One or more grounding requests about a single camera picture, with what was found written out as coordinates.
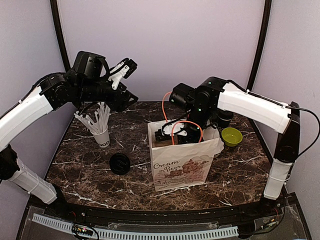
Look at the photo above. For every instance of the right black frame post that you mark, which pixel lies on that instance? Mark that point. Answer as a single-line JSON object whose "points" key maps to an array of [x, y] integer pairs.
{"points": [[260, 44]]}

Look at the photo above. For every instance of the black frame post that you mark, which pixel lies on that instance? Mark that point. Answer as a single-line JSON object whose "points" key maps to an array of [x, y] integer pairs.
{"points": [[260, 44], [59, 34]]}

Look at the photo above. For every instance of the green bowl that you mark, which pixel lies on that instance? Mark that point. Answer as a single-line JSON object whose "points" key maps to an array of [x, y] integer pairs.
{"points": [[231, 136]]}

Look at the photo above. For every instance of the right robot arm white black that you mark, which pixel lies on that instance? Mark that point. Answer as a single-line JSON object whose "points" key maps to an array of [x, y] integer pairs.
{"points": [[217, 94]]}

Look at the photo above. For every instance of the black paper coffee cup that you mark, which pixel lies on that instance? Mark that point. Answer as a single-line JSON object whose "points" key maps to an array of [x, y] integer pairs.
{"points": [[223, 119]]}

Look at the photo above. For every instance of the white scalloped dish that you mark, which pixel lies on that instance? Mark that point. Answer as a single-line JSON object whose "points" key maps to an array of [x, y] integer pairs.
{"points": [[212, 142]]}

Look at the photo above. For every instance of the white paper cup with straws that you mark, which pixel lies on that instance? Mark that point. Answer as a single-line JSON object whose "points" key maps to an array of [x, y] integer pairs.
{"points": [[102, 138]]}

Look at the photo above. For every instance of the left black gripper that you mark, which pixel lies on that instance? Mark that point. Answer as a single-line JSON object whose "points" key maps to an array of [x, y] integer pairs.
{"points": [[119, 102]]}

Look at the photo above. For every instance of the stack of black cup lids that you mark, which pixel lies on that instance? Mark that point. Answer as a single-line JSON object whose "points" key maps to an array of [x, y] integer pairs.
{"points": [[119, 164]]}

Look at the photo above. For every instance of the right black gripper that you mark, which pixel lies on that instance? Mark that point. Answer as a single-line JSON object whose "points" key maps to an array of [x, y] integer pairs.
{"points": [[182, 140]]}

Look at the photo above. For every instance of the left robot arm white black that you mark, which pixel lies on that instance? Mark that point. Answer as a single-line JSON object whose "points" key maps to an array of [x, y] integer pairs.
{"points": [[47, 95]]}

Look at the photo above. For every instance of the bundle of wrapped white straws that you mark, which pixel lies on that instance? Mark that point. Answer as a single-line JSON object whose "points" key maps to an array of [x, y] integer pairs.
{"points": [[99, 123]]}

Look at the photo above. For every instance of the white paper gift bag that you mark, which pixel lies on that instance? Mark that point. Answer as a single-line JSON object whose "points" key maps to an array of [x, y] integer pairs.
{"points": [[177, 165]]}

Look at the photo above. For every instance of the left black frame post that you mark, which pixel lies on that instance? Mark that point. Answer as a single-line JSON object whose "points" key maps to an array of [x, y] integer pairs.
{"points": [[59, 34]]}

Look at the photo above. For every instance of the brown cardboard cup carrier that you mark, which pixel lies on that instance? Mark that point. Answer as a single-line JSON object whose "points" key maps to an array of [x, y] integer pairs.
{"points": [[158, 144]]}

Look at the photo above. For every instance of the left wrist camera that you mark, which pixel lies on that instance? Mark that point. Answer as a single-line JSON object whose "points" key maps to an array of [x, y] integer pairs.
{"points": [[122, 70]]}

